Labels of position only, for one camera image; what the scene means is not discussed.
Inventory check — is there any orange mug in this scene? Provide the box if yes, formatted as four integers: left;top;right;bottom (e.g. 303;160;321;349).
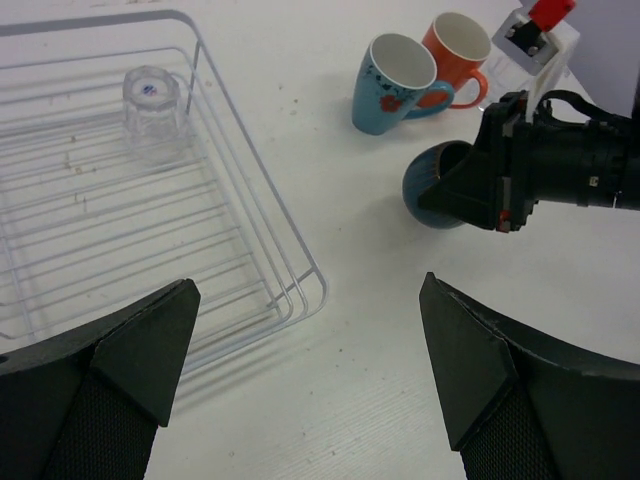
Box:
421;12;491;110

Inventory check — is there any light blue floral mug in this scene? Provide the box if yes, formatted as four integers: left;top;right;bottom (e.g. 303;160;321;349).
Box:
351;33;455;135

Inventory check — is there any dark blue squat mug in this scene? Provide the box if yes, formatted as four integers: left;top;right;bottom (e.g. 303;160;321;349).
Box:
402;140;471;230

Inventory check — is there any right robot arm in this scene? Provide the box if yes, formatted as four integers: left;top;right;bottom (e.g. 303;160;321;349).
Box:
402;90;639;233

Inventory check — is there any clear glass with sticker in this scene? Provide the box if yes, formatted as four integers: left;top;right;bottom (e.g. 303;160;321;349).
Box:
477;50;533;111

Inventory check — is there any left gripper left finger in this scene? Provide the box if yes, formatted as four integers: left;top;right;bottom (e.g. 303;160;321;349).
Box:
1;279;200;479

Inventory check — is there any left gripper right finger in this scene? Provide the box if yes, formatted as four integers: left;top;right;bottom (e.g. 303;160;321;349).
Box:
419;274;639;479

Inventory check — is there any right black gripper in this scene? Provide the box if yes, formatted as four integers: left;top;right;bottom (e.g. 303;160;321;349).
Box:
419;91;590;232

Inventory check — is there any white wire dish rack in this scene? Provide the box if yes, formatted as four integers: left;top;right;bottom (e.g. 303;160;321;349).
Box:
1;10;328;368

